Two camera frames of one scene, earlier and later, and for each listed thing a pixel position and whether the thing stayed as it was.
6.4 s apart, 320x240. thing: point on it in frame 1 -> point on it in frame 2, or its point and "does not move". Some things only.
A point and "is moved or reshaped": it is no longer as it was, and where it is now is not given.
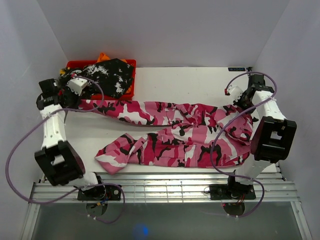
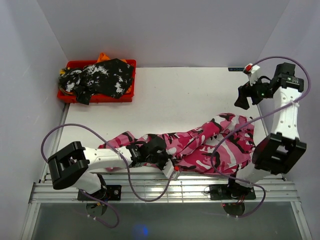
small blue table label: (236, 69) does not move
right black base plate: (224, 192) does not move
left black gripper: (76, 96) -> (166, 156)
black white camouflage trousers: (110, 78) does not move
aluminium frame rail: (168, 188) does not move
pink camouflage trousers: (198, 135) is moved or reshaped
